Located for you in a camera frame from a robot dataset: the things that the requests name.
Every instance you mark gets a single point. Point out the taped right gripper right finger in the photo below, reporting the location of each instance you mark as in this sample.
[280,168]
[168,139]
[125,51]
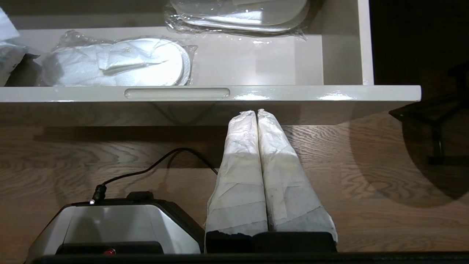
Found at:
[289,190]

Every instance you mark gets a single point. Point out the black metal stand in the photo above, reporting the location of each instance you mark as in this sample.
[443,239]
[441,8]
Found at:
[436,139]

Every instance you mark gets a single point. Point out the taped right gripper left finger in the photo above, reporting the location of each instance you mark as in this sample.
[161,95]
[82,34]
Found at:
[238,183]

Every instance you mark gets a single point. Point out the blue patterned tissue pack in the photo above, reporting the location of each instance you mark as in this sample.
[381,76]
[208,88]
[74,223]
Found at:
[11,55]

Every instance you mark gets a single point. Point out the white slippers in plastic bag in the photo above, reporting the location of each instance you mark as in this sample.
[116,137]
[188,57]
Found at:
[238,16]
[121,64]

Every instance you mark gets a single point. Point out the white cabinet drawer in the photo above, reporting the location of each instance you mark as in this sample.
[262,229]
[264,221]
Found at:
[256,93]

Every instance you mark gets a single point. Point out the silver black robot base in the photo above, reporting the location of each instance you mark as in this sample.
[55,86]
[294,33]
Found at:
[117,227]

